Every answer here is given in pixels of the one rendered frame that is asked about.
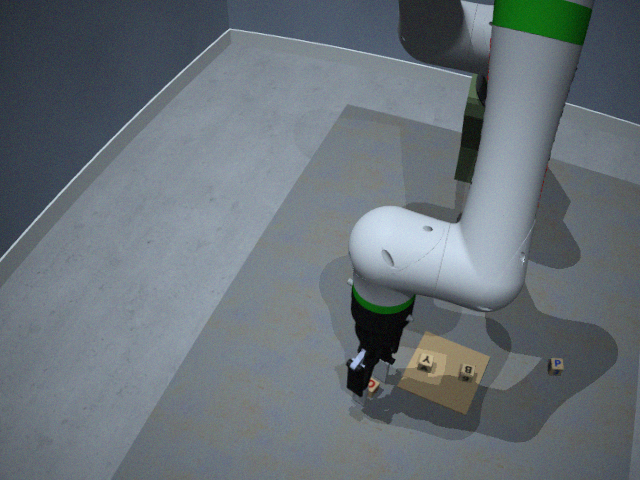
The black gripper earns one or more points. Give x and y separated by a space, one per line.
371 346

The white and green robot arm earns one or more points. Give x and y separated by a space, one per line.
395 253

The tan square mat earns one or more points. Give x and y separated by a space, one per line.
441 385

